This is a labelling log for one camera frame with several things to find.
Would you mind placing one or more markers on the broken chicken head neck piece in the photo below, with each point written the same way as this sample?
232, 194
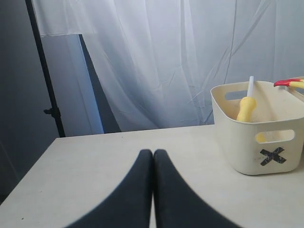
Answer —
247, 104

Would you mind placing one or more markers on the whole rubber chicken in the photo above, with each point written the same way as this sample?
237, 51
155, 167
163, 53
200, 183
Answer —
297, 82

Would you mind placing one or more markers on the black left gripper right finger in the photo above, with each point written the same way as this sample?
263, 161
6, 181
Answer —
176, 205

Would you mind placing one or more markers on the headless rubber chicken body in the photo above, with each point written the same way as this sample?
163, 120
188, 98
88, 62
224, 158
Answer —
260, 138

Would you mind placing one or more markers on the cream bin marked X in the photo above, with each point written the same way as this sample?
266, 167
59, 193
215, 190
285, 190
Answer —
279, 115

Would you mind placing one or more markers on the black backdrop stand pole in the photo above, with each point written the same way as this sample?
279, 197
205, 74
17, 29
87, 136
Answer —
54, 110

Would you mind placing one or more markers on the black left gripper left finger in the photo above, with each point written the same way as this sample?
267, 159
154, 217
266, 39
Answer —
129, 205

